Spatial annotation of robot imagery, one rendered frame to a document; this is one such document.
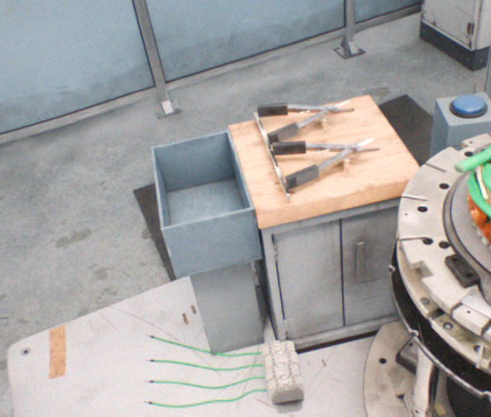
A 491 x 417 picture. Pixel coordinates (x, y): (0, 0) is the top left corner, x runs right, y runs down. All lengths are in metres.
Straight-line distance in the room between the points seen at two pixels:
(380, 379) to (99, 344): 0.42
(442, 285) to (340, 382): 0.34
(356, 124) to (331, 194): 0.14
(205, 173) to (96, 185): 1.78
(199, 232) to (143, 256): 1.53
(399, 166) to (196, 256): 0.26
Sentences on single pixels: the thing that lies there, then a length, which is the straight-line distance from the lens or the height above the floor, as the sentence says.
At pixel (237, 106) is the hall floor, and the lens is 2.90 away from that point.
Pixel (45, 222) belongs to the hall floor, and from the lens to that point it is 2.52.
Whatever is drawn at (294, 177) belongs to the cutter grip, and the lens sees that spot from 0.67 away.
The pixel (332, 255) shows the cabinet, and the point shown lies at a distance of 0.77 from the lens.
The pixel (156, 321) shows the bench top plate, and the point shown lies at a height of 0.78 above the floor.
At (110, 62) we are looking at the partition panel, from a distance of 2.81.
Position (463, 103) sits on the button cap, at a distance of 0.88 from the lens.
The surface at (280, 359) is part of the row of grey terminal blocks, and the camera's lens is 0.84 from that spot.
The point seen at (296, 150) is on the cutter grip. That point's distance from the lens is 0.72.
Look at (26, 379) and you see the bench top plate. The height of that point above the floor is 0.78.
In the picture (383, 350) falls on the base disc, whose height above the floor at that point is 0.80.
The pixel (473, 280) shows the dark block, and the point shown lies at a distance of 0.56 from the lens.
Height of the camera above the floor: 1.52
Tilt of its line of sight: 41 degrees down
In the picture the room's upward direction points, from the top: 9 degrees counter-clockwise
